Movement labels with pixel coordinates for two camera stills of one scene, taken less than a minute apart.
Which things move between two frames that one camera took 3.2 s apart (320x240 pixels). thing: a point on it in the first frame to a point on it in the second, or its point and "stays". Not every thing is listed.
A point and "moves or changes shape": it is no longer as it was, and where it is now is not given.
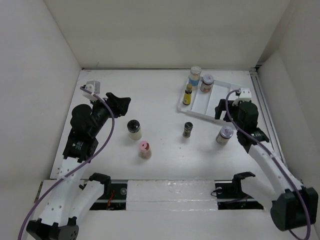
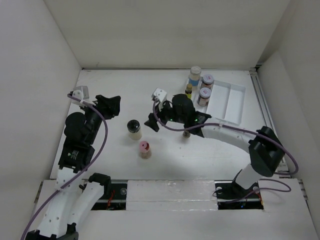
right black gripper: x=219 y=109 to x=152 y=123
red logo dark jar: x=224 y=135 moves or changes shape
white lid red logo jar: x=207 y=83 stays
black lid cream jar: x=134 y=130 stays
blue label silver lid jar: x=194 y=77 stays
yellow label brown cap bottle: x=187 y=95 stays
